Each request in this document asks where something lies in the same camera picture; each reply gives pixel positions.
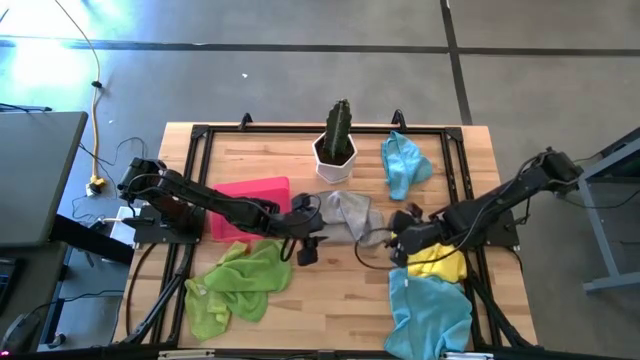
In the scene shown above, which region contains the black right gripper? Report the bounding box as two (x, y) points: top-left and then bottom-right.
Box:
(389, 202), (446, 267)

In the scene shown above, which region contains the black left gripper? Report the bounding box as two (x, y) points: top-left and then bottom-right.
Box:
(285, 192), (327, 267)

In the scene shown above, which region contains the yellow microfiber towel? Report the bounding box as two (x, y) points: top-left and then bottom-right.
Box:
(407, 243), (469, 285)

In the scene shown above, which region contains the grey microfiber towel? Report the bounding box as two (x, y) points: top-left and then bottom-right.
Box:
(314, 189), (391, 249)

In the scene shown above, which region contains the pink plastic bin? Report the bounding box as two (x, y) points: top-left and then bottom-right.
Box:
(208, 175), (293, 245)

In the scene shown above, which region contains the blue microfiber towel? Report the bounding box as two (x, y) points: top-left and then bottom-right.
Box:
(380, 130), (434, 202)
(383, 267), (474, 360)

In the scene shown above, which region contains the green cactus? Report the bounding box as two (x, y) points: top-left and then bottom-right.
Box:
(322, 98), (354, 161)

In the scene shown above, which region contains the white power box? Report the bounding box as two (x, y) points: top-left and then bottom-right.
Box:
(108, 205), (139, 246)

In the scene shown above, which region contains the yellow power plug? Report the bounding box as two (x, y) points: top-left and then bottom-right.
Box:
(86, 174), (107, 197)

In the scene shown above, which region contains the black desk beam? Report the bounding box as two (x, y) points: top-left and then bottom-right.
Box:
(49, 213), (136, 266)

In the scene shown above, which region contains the grey metal table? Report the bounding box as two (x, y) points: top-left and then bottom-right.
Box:
(552, 127), (640, 294)

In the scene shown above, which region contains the dark grey desk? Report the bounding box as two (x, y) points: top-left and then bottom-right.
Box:
(0, 242), (69, 351)

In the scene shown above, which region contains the grey desk top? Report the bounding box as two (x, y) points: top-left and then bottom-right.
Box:
(0, 110), (90, 249)

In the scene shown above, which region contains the black computer mouse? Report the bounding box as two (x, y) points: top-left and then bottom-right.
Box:
(1, 312), (44, 354)

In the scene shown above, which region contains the black keyboard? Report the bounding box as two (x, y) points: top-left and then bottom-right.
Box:
(0, 257), (20, 314)

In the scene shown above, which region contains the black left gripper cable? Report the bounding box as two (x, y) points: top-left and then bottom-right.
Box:
(278, 192), (324, 264)

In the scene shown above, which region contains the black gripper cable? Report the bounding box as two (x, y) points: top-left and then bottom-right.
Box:
(278, 192), (324, 264)
(354, 227), (471, 271)

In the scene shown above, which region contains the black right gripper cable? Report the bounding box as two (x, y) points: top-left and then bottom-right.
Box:
(354, 227), (471, 271)

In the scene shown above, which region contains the black metal table frame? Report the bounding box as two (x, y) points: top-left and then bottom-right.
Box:
(112, 108), (539, 351)

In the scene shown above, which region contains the silver frame bracket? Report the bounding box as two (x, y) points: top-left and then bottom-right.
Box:
(442, 351), (496, 360)
(158, 349), (216, 360)

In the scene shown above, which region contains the yellow floor cable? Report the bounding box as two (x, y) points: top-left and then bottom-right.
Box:
(53, 0), (104, 181)

